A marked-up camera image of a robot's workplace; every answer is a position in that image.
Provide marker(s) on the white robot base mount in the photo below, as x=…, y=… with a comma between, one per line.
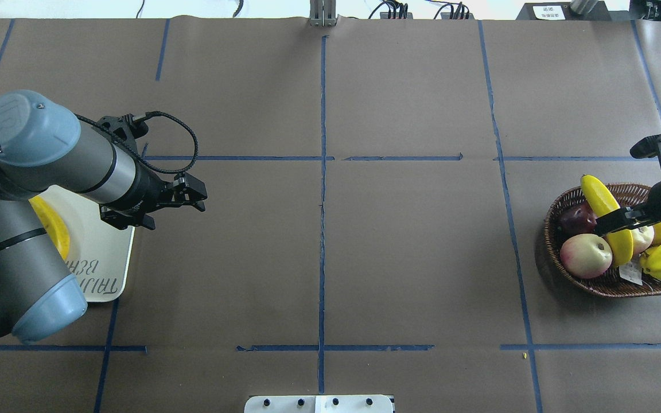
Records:
x=321, y=403

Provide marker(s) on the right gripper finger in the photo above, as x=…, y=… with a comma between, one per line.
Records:
x=625, y=218

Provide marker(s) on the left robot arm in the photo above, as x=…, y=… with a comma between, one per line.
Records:
x=44, y=144

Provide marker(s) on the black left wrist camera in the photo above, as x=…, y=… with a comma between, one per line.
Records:
x=127, y=127

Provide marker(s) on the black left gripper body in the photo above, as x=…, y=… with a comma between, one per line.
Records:
x=146, y=191

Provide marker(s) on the yellow banana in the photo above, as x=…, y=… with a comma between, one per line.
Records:
x=54, y=225
x=603, y=202

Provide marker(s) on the brown wicker basket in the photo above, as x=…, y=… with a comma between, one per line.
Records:
x=609, y=285

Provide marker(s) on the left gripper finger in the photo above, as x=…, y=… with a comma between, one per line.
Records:
x=186, y=185
x=182, y=201

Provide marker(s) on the white bear tray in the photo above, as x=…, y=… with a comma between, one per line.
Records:
x=100, y=254

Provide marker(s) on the dark red apple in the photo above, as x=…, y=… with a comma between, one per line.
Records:
x=578, y=219

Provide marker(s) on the pink green apple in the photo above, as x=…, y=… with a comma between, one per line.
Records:
x=586, y=256
x=642, y=239

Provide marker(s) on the aluminium frame post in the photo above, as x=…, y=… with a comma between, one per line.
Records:
x=322, y=13

